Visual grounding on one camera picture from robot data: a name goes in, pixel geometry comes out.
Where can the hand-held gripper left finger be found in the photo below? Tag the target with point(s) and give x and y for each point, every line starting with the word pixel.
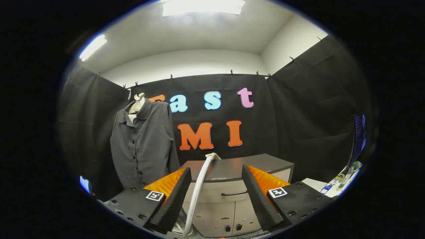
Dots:
pixel 174 202

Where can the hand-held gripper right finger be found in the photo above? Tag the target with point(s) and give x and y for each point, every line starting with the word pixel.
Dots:
pixel 260 202

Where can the dark grey button shirt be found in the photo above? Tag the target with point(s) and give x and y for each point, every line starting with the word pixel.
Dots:
pixel 142 146

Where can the grey cabinet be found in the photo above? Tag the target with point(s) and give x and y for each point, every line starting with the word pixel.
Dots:
pixel 215 196

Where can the white side table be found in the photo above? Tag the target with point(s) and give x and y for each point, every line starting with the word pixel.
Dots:
pixel 313 186

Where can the pile of small colourful items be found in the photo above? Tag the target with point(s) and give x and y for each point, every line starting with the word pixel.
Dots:
pixel 345 176

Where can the smartphone with lit screen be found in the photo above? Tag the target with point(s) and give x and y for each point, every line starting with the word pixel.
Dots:
pixel 85 184

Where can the cream plastic hanger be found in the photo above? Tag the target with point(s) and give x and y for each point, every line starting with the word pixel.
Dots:
pixel 138 99

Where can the dark monitor screen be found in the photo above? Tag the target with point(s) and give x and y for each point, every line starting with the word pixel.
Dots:
pixel 360 136

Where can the row of black clips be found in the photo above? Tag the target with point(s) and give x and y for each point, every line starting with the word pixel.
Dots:
pixel 171 77

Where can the narrow ceiling light panel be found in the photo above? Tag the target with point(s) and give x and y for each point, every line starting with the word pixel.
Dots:
pixel 93 46

